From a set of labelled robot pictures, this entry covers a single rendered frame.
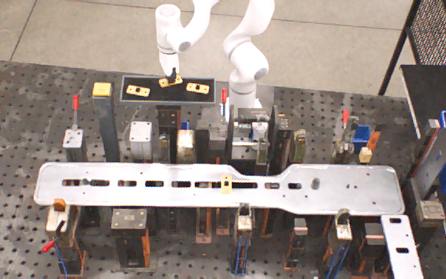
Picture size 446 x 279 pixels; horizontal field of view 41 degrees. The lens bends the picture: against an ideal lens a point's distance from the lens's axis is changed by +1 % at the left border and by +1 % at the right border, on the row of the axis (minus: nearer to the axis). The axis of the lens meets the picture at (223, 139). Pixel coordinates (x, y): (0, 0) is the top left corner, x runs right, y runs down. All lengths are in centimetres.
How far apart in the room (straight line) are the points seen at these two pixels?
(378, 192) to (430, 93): 58
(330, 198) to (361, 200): 12
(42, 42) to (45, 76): 127
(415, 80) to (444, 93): 13
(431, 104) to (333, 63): 166
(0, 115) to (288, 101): 138
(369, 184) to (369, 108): 75
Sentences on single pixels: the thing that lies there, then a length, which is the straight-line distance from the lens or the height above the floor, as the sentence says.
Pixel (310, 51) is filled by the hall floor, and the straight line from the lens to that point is 427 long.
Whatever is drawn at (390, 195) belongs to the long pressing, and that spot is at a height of 100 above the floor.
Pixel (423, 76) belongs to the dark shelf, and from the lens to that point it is 276.
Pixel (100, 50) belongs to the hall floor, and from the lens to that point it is 421.
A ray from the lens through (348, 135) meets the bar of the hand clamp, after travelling 229.
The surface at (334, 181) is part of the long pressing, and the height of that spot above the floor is 100.
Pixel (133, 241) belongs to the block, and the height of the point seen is 93.
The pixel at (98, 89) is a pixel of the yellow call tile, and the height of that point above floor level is 116.
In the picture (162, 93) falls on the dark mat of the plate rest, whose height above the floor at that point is 116.
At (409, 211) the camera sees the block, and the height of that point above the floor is 91.
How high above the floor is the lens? 285
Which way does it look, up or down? 51 degrees down
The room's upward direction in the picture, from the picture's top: 4 degrees clockwise
